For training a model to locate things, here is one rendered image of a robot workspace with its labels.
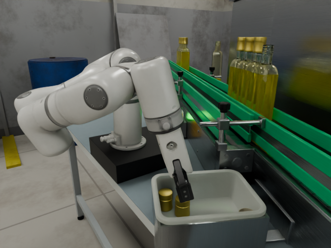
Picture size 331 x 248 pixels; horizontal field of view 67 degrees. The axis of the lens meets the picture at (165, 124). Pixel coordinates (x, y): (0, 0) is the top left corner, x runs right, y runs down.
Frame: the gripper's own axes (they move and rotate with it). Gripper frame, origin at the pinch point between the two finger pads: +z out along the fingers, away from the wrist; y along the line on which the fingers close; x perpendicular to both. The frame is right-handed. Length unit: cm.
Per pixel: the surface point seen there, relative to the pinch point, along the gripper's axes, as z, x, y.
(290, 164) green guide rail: 0.1, -23.5, -2.9
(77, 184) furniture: 42, 64, 94
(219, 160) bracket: 1.8, -11.0, 9.2
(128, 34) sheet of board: -40, 14, 317
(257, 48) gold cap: -21.1, -31.8, 24.6
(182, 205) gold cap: 3.8, 1.2, -1.7
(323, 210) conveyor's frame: 2.3, -22.0, -14.8
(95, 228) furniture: 53, 51, 62
